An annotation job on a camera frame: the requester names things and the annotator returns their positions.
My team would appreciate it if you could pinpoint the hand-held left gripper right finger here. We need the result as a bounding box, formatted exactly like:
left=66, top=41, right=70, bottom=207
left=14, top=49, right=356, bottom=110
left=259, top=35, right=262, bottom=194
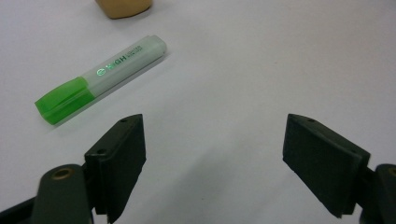
left=282, top=113, right=372, bottom=218

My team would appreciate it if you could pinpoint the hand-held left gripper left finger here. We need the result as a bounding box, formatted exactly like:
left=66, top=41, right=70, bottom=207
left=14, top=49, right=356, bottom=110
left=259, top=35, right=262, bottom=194
left=83, top=113, right=148, bottom=224

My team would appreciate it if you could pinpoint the green highlighter pen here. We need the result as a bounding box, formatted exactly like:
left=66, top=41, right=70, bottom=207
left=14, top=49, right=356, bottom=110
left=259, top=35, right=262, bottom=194
left=34, top=35, right=168, bottom=126

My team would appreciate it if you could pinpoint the tan rounded block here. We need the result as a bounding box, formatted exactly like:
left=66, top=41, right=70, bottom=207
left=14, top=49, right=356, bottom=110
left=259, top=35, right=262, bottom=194
left=94, top=0, right=154, bottom=21

